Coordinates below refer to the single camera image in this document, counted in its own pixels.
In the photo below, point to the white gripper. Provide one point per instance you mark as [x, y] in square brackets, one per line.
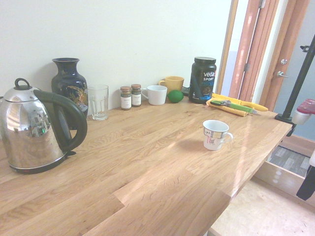
[304, 110]

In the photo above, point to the white patterned cup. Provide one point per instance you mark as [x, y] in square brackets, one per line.
[214, 137]

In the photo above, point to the large wooden drawer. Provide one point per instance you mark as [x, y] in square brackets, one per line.
[278, 177]

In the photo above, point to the yellow plastic kitchen tool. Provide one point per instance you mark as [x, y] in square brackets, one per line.
[256, 106]

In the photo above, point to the silver door lock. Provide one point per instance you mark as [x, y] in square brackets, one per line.
[284, 61]

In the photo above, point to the yellow cloth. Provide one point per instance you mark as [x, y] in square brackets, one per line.
[233, 110]

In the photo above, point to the metal door hinge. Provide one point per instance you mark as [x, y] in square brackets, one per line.
[246, 67]
[262, 3]

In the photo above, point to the wooden framed door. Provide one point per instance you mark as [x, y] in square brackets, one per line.
[261, 49]

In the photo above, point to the black protein powder tub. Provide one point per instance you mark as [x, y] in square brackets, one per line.
[202, 81]

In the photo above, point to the small black device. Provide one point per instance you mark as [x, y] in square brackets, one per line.
[186, 91]

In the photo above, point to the green lime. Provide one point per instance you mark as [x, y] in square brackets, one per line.
[175, 96]

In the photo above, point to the yellow mug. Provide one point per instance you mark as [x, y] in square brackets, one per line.
[174, 82]

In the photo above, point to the plain white mug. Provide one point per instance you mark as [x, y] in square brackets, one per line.
[157, 96]

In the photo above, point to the spice jar copper lid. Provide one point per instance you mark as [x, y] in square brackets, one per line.
[125, 99]
[136, 97]

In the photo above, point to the clear drinking glass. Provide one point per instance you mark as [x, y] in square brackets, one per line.
[98, 103]

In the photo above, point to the dark blue floral vase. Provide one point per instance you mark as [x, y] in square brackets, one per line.
[69, 81]

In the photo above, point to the stainless steel electric kettle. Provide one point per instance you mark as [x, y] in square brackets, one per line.
[29, 123]

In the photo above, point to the black camera clamp stand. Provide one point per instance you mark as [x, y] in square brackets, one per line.
[299, 78]

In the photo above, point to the wooden door frame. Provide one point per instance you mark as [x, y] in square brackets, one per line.
[227, 49]

